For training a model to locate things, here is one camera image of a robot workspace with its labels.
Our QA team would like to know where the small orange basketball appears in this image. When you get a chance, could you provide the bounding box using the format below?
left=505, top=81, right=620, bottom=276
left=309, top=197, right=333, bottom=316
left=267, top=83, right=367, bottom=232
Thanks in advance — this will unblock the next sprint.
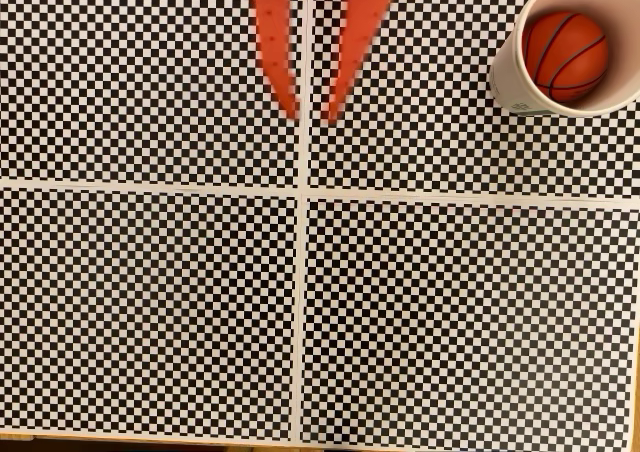
left=522, top=10, right=610, bottom=104

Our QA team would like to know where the black white checkerboard paper sheet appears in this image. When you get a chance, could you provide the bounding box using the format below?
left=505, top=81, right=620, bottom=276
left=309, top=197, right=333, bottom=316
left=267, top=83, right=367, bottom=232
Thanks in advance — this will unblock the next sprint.
left=305, top=0, right=640, bottom=201
left=0, top=185, right=301, bottom=441
left=298, top=194, right=639, bottom=448
left=0, top=0, right=306, bottom=189

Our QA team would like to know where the white paper cup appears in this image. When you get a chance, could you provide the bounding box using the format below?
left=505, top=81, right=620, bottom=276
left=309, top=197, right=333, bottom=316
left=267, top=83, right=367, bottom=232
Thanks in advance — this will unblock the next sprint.
left=488, top=0, right=640, bottom=119

